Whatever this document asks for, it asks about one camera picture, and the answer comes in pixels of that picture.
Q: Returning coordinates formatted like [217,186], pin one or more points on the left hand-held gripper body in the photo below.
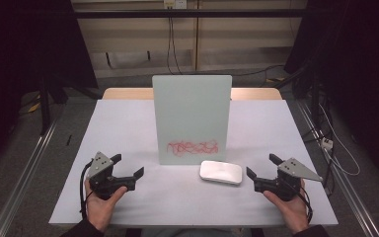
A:
[102,182]

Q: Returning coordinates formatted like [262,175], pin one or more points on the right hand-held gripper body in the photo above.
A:
[284,184]

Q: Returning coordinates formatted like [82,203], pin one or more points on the white whiteboard eraser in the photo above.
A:
[221,172]

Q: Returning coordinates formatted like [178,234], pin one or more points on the pale green glass whiteboard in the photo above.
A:
[190,112]

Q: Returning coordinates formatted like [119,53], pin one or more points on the person's left hand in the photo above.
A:
[100,210]

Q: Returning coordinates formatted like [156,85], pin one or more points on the person's right hand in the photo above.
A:
[292,212]

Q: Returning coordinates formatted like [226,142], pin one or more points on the white table mat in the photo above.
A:
[125,131]

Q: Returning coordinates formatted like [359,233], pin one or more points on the white power strip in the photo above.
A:
[327,143]

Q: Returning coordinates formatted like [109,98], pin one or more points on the wooden table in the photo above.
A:
[125,94]

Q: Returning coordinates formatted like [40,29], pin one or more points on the person's grey clothing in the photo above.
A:
[194,233]

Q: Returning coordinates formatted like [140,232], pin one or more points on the black metal stand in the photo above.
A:
[45,105]

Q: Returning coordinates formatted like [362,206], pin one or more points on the black curtain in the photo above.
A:
[358,65]
[19,49]

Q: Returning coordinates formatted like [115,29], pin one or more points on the black horizontal metal bar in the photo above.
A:
[190,13]

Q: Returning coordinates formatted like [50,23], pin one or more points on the aluminium floor rail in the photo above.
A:
[23,177]
[345,184]

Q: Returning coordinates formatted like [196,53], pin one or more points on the white wall socket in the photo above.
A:
[175,4]

